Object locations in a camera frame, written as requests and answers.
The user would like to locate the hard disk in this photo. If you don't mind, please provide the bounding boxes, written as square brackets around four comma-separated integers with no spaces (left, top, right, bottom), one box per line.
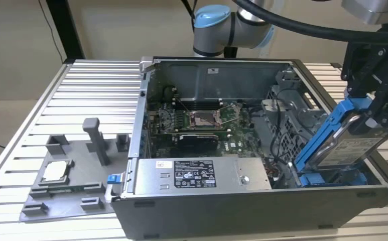
[295,96,388,174]

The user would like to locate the blue disk carrier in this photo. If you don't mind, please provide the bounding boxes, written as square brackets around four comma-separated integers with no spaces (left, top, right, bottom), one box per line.
[298,173,367,188]

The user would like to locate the perforated metal drive cage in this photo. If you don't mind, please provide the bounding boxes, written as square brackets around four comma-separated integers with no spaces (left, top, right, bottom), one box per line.
[259,67,334,164]

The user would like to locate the metal socket cover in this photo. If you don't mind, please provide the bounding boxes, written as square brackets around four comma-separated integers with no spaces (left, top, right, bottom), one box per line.
[217,103,245,124]

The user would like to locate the green motherboard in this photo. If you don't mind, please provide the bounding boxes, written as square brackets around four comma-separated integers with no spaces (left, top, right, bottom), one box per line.
[145,97,267,161]

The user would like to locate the CPU socket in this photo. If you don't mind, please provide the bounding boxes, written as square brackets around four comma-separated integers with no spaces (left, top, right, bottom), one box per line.
[186,110,221,129]

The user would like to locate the thin metal locking lever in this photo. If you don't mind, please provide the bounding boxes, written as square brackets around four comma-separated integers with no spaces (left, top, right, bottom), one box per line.
[174,96,193,114]

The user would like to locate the black graphics card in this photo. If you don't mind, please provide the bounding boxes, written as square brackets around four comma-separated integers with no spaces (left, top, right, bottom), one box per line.
[177,134,220,154]

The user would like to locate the grey power supply unit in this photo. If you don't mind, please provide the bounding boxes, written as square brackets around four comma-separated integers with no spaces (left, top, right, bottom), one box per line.
[133,157,273,195]

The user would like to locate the open black PC case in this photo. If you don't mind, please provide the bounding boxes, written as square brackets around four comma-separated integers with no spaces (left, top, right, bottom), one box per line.
[109,55,388,239]

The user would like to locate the grey parts rack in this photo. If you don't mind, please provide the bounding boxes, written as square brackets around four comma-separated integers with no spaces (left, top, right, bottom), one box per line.
[18,117,134,223]

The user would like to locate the silver CPU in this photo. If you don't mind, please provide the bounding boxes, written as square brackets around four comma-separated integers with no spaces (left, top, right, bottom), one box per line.
[42,162,72,183]

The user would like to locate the thick black cable hose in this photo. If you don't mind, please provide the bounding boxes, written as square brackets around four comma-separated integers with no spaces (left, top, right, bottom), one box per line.
[232,0,386,43]

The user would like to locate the long black wire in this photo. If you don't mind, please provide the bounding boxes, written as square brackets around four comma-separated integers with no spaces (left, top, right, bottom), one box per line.
[267,89,301,161]

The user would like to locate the black frame post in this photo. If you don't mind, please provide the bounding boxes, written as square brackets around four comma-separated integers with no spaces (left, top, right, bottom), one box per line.
[44,0,85,61]

